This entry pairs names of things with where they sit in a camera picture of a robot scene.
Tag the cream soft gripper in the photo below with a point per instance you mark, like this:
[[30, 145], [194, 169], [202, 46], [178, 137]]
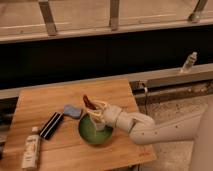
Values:
[[110, 114]]

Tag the metal railing post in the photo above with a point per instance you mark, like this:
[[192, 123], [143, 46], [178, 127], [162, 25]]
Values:
[[195, 16], [47, 17], [114, 14]]

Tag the black striped box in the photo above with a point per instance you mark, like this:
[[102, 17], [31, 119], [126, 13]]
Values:
[[51, 125]]

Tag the white ceramic cup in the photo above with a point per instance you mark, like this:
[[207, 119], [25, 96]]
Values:
[[99, 126]]

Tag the red chili pepper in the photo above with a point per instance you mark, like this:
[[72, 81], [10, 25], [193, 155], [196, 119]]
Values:
[[88, 103]]

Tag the middle metal railing post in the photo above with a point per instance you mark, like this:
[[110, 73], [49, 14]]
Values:
[[114, 14]]

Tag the blue sponge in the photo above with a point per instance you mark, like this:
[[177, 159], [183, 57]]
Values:
[[72, 111]]

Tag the white plastic bottle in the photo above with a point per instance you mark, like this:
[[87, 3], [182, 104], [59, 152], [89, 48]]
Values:
[[31, 150]]

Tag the left metal railing post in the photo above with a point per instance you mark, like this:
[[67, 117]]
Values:
[[47, 17]]

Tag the right metal railing post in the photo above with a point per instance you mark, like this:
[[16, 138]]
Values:
[[195, 16]]

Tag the clear bottle on ledge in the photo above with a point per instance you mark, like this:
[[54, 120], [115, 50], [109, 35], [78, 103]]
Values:
[[190, 61]]

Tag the green plate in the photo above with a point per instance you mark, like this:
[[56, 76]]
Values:
[[90, 135]]

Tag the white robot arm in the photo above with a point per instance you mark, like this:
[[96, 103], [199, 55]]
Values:
[[142, 129]]

